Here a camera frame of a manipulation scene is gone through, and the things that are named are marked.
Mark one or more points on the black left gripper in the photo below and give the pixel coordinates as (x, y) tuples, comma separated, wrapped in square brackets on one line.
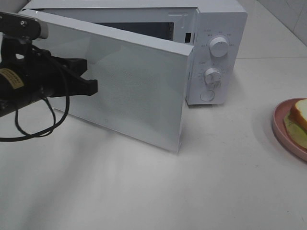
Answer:
[(28, 73)]

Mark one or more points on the white microwave door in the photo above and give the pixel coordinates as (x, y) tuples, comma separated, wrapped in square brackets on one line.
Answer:
[(142, 80)]

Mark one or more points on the white timer knob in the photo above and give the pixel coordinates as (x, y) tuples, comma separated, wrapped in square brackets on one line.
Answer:
[(212, 76)]

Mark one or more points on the pink round plate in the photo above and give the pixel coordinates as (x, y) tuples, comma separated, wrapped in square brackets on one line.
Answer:
[(280, 132)]

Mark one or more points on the yellow-green lettuce leaf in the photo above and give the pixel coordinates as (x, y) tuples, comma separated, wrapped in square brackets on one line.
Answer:
[(295, 132)]

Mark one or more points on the white bread slice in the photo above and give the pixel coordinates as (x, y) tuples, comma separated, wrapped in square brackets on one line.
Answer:
[(298, 113)]

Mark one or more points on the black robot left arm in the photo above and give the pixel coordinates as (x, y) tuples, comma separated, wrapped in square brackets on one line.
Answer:
[(28, 74)]

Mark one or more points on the round door release button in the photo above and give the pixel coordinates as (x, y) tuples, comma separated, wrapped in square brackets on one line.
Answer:
[(207, 95)]

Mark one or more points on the white microwave oven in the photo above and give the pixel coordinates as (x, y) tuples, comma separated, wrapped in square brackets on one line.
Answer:
[(169, 25)]

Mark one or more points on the white upper power knob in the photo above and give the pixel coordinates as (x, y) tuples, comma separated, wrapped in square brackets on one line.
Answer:
[(218, 46)]

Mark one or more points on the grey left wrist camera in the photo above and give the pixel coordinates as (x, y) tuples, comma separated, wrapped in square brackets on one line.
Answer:
[(22, 26)]

